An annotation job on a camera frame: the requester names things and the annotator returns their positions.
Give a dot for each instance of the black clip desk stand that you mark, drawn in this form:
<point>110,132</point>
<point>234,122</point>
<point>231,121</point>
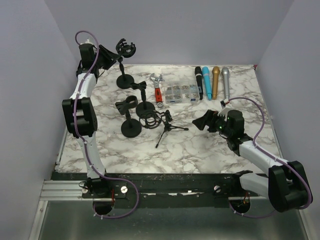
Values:
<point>145,106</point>

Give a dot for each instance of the gold microphone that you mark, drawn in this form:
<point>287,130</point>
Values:
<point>215,81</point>

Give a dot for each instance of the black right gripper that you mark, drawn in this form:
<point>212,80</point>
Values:
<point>209,119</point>

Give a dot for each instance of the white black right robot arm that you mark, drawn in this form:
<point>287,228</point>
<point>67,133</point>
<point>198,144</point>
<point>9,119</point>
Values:
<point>285,183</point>

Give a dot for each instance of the grey microphone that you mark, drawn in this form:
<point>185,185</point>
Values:
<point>226,86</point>

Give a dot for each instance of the blue microphone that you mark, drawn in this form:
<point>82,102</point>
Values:
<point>207,82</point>

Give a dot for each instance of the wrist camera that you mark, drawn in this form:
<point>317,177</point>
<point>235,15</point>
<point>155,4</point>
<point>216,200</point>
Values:
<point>224,109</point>
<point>89,41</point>

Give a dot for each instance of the clear plastic screw box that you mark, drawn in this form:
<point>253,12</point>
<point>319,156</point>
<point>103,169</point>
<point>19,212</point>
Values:
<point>179,85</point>

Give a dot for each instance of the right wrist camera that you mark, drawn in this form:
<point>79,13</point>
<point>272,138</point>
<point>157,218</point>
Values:
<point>224,109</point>

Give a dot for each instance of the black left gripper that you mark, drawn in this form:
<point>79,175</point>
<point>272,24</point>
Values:
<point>109,59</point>

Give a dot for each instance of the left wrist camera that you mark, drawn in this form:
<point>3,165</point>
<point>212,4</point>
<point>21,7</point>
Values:
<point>89,41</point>

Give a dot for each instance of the black tripod shock-mount stand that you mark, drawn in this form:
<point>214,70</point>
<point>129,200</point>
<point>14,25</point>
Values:
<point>152,119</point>

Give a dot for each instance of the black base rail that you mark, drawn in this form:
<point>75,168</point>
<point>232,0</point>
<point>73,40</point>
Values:
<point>159,190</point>

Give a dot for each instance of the tall black shock-mount stand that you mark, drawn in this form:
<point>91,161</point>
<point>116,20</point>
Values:
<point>124,50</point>

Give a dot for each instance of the red handled adjustable wrench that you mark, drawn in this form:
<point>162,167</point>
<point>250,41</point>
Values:
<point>157,91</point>

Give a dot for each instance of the black microphone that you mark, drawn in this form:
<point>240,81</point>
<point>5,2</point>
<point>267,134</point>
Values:
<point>199,77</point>

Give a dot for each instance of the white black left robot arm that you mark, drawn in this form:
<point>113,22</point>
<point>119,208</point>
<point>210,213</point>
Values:
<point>80,117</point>

